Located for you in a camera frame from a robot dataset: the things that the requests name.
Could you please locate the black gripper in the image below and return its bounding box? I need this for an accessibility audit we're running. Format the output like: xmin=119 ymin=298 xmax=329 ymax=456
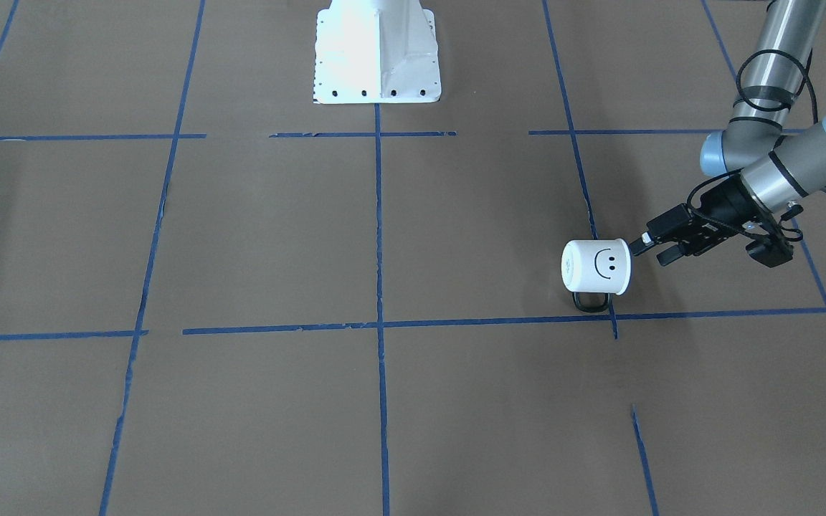
xmin=629 ymin=176 xmax=766 ymax=267

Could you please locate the white smiley mug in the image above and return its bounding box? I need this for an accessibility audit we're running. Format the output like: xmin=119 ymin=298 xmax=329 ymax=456
xmin=561 ymin=239 xmax=632 ymax=313

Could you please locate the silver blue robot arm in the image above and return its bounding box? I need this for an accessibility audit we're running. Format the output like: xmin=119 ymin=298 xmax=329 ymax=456
xmin=628 ymin=1 xmax=826 ymax=267

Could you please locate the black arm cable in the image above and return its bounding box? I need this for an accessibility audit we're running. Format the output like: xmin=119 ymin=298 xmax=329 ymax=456
xmin=685 ymin=49 xmax=819 ymax=244

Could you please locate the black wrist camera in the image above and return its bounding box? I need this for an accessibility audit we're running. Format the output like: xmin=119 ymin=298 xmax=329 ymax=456
xmin=745 ymin=235 xmax=794 ymax=268

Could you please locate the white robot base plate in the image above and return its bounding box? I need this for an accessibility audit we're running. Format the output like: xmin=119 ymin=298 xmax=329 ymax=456
xmin=313 ymin=1 xmax=442 ymax=105

